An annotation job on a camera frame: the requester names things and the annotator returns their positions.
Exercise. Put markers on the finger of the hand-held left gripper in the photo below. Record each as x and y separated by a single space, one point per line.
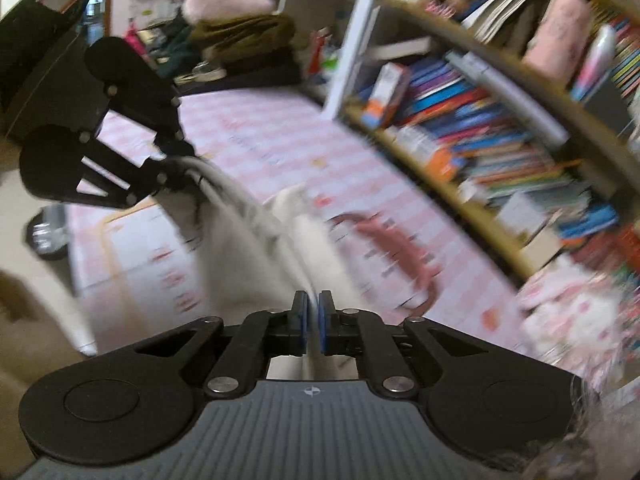
160 115
145 180

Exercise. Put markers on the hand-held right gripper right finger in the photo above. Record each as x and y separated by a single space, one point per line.
325 324

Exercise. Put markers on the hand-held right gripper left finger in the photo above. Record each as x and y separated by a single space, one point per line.
301 322

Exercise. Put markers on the cream sweatshirt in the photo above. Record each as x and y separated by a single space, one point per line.
240 270

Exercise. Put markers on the pink red hanger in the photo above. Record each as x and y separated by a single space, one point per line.
395 247

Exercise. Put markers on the olive green garment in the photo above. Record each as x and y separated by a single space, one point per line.
245 37

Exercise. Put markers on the pink printed bed sheet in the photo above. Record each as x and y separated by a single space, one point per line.
280 130

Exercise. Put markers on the wooden bookshelf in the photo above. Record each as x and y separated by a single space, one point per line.
505 255

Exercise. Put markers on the small orange box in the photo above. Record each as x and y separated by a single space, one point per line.
445 165

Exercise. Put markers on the white paper box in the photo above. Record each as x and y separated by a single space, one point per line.
520 212

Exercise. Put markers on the white orange carton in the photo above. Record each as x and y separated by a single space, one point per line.
385 92

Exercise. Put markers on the cream pen holder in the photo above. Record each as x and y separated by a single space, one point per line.
540 250

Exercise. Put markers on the row of colourful books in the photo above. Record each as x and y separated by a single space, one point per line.
480 130

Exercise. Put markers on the white pink plush bunny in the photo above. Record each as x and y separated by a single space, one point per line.
580 320

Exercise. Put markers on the pink pencil case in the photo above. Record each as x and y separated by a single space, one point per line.
557 35

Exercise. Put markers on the white shelf post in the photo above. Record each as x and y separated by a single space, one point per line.
357 35

